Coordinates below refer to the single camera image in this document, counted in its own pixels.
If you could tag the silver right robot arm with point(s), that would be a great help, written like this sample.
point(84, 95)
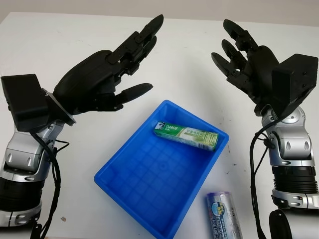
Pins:
point(294, 147)

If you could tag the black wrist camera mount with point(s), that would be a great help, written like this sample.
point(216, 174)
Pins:
point(25, 99)
point(294, 79)

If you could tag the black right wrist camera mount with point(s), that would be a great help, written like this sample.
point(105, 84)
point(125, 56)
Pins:
point(294, 79)

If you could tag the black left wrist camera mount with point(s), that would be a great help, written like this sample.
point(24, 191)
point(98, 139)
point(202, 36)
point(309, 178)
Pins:
point(25, 99)

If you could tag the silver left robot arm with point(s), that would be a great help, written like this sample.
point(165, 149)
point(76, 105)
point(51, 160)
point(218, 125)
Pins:
point(22, 159)

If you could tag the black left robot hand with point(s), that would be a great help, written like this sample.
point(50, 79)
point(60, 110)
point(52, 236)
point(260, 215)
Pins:
point(87, 77)

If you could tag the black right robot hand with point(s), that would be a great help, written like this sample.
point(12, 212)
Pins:
point(259, 69)

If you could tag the blue plastic tray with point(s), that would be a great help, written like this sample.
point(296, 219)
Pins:
point(154, 179)

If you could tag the green toothpaste box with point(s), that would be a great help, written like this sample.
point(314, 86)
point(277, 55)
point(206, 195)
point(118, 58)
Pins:
point(184, 134)

